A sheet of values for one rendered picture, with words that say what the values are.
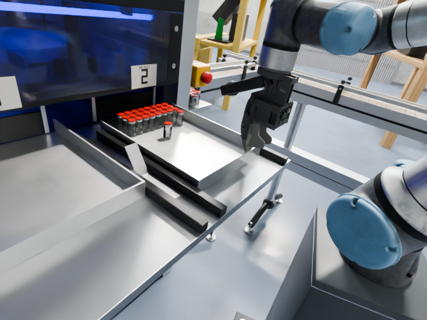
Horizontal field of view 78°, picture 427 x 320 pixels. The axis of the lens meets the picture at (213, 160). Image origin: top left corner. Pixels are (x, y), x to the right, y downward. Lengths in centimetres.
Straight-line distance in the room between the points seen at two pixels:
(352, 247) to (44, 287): 44
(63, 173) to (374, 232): 56
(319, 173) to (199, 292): 89
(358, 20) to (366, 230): 30
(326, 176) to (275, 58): 110
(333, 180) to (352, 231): 112
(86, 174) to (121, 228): 17
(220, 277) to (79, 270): 114
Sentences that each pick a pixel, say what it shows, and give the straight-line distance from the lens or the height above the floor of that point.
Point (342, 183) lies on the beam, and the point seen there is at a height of 50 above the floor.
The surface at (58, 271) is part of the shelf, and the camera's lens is 44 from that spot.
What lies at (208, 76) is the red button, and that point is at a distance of 92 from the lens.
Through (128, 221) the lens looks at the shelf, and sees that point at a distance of 48.
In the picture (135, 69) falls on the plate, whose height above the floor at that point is 104.
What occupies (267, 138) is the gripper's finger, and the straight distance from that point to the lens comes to 66.
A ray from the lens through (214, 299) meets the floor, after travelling 144.
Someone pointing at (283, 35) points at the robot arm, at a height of 118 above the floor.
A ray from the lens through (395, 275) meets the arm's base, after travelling 66.
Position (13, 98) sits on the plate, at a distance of 63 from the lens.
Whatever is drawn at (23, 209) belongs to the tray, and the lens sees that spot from 54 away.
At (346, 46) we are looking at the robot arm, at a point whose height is 119.
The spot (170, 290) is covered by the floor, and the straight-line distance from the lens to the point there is 144.
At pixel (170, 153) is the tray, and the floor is 88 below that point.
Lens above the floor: 122
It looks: 31 degrees down
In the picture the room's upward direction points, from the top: 10 degrees clockwise
